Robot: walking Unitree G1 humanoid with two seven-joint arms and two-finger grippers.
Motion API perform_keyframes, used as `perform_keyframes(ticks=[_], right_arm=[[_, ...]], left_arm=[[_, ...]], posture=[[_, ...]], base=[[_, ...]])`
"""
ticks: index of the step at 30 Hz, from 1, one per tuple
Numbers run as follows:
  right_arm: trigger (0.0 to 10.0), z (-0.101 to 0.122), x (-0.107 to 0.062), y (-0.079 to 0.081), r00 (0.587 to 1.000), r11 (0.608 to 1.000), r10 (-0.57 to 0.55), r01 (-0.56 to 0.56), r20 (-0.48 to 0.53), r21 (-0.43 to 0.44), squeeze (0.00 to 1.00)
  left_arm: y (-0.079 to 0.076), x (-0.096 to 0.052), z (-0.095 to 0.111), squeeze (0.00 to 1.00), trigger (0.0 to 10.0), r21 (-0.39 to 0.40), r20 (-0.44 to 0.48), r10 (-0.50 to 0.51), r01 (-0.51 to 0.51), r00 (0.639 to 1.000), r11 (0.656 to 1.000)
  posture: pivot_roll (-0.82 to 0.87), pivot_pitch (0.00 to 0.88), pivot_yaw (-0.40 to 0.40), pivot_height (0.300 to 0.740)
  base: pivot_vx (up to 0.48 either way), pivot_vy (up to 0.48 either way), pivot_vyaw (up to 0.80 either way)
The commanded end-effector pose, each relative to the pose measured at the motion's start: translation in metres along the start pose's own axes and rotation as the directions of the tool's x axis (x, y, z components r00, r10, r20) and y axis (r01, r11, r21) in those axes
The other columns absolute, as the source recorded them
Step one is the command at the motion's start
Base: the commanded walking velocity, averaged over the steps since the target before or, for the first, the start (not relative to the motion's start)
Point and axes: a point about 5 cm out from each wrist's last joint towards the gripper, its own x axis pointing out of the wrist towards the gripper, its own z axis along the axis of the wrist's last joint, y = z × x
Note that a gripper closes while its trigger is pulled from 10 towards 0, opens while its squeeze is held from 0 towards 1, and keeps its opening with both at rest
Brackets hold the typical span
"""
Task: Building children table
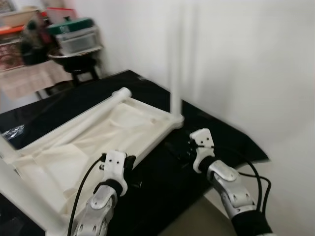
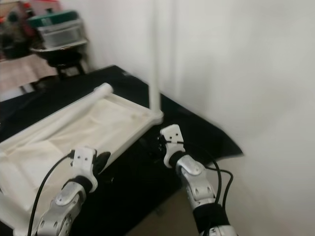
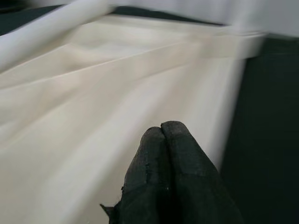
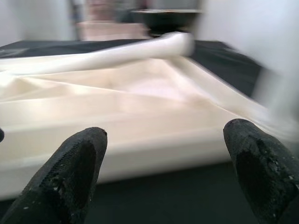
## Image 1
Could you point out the white plastic table top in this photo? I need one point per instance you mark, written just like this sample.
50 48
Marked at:
98 142

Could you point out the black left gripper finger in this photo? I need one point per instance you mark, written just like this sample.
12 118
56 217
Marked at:
131 161

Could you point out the black round stool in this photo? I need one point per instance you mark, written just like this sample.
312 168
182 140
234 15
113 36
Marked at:
83 73

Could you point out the clear storage box orange lid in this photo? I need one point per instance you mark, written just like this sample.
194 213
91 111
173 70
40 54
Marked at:
10 30

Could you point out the black tablecloth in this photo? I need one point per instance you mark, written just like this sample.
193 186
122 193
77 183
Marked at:
206 142

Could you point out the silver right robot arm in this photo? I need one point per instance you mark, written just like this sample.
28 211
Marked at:
234 191

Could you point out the green lid container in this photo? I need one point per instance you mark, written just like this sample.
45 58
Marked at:
71 24

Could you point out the black bag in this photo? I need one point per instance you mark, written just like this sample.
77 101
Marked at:
32 42

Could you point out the beige towel table cover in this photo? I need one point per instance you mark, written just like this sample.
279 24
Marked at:
29 81

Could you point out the clear plastic storage box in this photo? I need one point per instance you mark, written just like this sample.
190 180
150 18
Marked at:
78 43

